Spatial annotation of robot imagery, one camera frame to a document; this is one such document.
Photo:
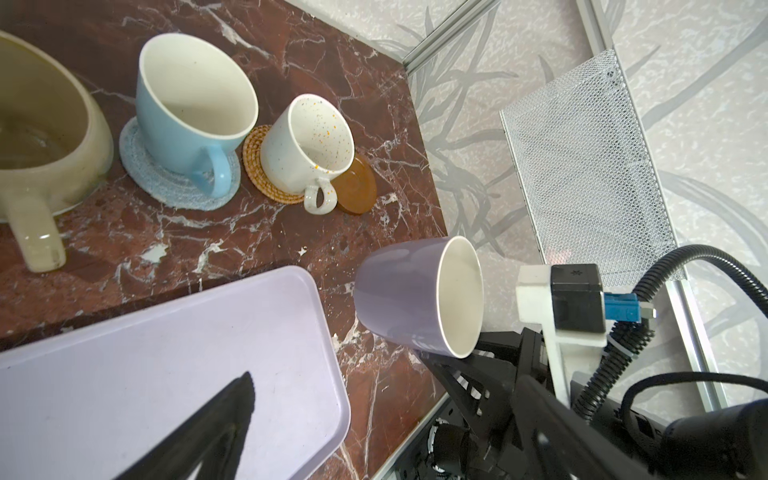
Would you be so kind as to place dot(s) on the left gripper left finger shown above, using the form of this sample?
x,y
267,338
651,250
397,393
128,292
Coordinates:
x,y
209,444

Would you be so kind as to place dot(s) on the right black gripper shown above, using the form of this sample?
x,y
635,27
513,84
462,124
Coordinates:
x,y
479,437

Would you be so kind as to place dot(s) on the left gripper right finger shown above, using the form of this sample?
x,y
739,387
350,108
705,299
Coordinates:
x,y
560,445

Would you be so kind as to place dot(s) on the white mug purple handle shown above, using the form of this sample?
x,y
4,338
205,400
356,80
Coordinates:
x,y
424,294

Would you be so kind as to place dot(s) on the grey-blue woven coaster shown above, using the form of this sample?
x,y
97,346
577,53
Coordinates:
x,y
172,189

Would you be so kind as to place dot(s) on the white speckled mug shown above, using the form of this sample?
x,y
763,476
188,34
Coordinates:
x,y
307,147

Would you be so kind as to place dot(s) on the beige mug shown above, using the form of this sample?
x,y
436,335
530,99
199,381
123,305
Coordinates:
x,y
56,149

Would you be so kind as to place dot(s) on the white mug blue handle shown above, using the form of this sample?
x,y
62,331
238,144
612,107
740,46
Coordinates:
x,y
195,106

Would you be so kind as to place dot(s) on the brown wooden coaster right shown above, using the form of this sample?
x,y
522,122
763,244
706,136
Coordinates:
x,y
356,188

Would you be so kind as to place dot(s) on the tan wicker coaster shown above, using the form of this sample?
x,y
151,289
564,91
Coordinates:
x,y
251,161

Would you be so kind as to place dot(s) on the lavender plastic tray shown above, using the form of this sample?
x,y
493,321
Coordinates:
x,y
90,403

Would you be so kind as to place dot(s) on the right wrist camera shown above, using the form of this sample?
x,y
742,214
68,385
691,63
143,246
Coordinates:
x,y
570,306

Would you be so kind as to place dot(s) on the white wire basket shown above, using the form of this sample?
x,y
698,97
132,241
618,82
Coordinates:
x,y
590,186

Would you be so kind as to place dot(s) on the aluminium frame rail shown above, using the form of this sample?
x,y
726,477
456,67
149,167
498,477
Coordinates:
x,y
457,22

